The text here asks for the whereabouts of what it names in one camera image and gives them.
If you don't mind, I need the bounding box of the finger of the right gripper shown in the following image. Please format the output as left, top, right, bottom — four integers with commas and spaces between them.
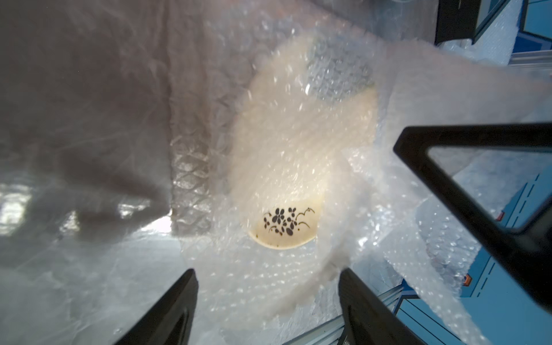
392, 122, 552, 313

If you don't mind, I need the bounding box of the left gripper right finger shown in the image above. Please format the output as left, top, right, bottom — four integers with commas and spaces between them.
339, 268, 423, 345

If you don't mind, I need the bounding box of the black white checkerboard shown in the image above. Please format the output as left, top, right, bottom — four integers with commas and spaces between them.
434, 0, 512, 45

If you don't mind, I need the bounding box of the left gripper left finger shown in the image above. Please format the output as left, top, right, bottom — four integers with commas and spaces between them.
115, 269, 198, 345

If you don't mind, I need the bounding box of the bubble plate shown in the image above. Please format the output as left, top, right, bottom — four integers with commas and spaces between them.
168, 1, 551, 344

